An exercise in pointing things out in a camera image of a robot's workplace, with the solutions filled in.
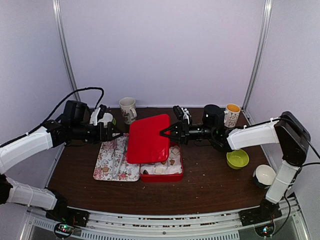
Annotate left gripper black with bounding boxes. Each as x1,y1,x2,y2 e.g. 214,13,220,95
70,121,123,144

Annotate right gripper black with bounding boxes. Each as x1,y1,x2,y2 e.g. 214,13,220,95
160,118,215,145

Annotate white square chocolate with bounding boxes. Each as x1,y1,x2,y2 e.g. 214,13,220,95
171,147,180,155
154,166,165,174

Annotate tan square chocolate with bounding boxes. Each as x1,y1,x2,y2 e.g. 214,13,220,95
170,159,176,166

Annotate red box lid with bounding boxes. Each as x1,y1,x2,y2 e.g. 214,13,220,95
126,114,171,164

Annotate metal tongs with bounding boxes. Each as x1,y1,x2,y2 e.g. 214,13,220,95
111,145,127,179

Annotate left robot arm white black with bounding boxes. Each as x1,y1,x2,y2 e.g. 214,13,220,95
0,100,123,222

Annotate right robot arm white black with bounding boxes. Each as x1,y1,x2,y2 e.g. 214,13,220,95
159,104,311,221

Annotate tan heart chocolate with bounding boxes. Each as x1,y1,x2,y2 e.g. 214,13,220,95
102,167,109,173

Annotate floral cream mug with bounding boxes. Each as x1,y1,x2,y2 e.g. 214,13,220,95
119,97,138,125

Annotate white paper liners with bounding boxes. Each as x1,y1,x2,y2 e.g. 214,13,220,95
140,145,183,175

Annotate floral rectangular tray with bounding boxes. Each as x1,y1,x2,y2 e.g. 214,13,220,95
93,133,140,182

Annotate red box base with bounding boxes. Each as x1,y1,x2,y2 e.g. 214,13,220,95
139,142,184,183

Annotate white mug orange inside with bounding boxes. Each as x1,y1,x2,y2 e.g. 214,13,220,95
224,103,241,128

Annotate lime green bowl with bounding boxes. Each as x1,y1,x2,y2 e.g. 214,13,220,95
226,149,250,170

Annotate dark blue white bowl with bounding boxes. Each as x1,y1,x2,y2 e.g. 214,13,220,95
252,164,276,189

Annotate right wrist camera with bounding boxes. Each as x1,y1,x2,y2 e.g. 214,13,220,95
172,105,192,125

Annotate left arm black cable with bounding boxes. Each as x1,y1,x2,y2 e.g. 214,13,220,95
0,86,105,148

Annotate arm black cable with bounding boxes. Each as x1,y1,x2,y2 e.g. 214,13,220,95
282,117,320,226
0,86,105,148

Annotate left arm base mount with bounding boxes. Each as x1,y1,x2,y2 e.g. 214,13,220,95
45,190,90,240

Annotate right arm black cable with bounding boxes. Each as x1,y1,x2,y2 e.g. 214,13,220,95
282,117,320,226

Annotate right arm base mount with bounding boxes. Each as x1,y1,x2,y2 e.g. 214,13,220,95
238,197,282,238

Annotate left aluminium frame post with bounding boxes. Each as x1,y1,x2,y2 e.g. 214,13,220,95
51,0,78,91

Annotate aluminium frame post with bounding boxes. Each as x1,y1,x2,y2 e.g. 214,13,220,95
242,0,273,112
51,0,78,91

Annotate right aluminium frame post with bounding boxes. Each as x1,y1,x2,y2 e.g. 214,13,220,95
242,0,273,112

